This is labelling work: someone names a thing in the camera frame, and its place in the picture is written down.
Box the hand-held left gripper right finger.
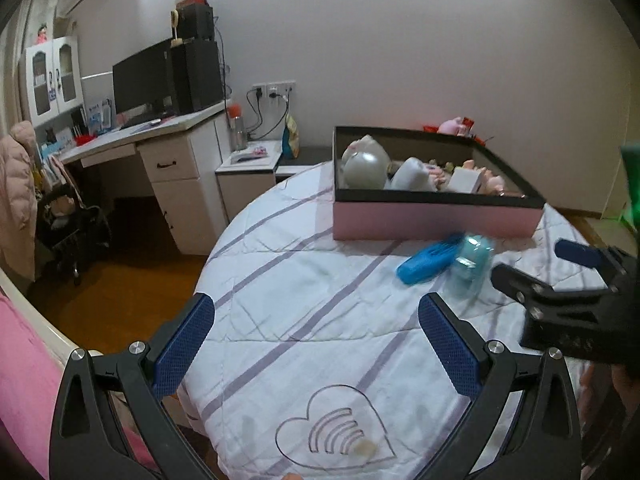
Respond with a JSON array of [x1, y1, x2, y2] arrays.
[[417, 292, 583, 480]]

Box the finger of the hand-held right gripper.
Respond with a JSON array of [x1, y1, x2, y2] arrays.
[[555, 239, 640, 286], [490, 262, 621, 322]]

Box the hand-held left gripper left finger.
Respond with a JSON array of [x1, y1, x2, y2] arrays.
[[49, 292, 217, 480]]

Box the teal face mask packet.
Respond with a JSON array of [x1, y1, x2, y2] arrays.
[[450, 232, 496, 301]]

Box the blue plastic case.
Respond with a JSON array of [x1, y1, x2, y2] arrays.
[[396, 241, 463, 286]]

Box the pink box with black rim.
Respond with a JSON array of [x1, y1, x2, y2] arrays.
[[332, 126, 546, 242]]

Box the small white box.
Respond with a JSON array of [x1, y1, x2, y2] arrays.
[[446, 166, 485, 194]]

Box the pink hair clip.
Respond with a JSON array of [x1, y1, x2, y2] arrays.
[[425, 160, 453, 187]]

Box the white charger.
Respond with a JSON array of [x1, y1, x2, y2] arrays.
[[384, 156, 437, 192]]

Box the pearl white ball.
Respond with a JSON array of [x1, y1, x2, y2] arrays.
[[342, 151, 391, 190]]

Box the green plastic object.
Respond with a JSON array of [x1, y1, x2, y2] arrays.
[[619, 145, 640, 233]]

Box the white striped quilt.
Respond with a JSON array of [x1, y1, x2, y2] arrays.
[[177, 160, 601, 480]]

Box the red plastic crate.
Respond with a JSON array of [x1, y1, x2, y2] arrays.
[[422, 122, 488, 146]]

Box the white desk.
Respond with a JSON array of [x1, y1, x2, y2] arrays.
[[60, 101, 233, 256]]

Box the pink blanket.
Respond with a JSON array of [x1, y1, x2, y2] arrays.
[[0, 267, 156, 480]]

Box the white nightstand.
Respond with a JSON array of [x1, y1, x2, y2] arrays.
[[215, 140, 286, 223]]

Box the pink puffer jacket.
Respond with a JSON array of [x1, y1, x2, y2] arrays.
[[0, 121, 38, 281]]

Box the bottle with orange cap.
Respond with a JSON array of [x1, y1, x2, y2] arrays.
[[227, 104, 249, 151]]

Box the yellow snack bag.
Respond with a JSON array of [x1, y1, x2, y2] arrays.
[[282, 114, 301, 158]]

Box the blue and white box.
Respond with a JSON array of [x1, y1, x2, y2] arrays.
[[85, 100, 112, 133]]

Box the black computer tower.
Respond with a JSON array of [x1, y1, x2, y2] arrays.
[[170, 40, 224, 116]]

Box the black computer monitor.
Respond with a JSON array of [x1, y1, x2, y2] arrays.
[[112, 42, 176, 121]]

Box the white glass-door cabinet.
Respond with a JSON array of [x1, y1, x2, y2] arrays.
[[19, 35, 85, 128]]

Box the black speaker box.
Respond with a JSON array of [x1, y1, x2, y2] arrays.
[[176, 4, 215, 43]]

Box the beige curtain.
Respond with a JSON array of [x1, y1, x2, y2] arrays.
[[0, 0, 61, 136]]

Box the black power cables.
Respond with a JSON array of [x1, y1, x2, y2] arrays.
[[245, 87, 291, 141]]

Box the white wall power outlet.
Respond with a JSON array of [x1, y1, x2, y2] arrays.
[[251, 80, 297, 101]]

